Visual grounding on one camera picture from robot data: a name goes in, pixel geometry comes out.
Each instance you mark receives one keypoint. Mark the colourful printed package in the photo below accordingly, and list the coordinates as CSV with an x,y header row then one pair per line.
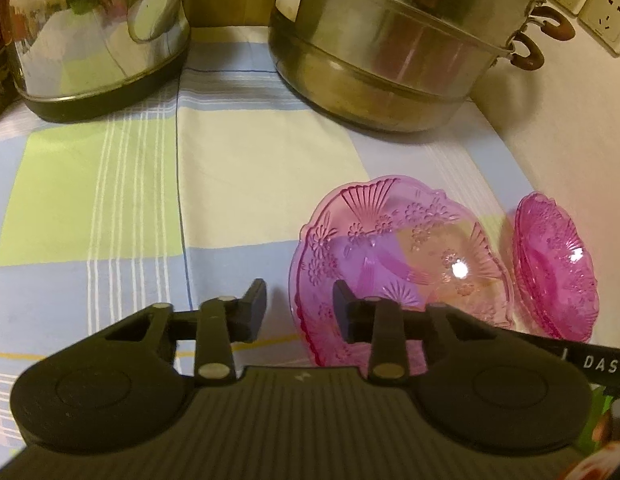
x,y
607,435

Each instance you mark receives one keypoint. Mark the stainless steel steamer pot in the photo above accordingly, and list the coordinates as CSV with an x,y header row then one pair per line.
x,y
390,50

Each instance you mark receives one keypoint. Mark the pink translucent plate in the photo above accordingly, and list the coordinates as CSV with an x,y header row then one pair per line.
x,y
415,245
555,260

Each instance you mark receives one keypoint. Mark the stainless steel kettle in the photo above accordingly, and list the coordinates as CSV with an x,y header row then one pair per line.
x,y
89,40

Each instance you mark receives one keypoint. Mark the checked pastel tablecloth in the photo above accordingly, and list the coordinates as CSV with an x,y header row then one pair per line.
x,y
139,185

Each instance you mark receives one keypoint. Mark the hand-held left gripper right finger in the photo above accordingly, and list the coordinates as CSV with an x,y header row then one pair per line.
x,y
343,312

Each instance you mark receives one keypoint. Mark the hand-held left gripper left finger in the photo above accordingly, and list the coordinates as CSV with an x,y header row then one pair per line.
x,y
257,312

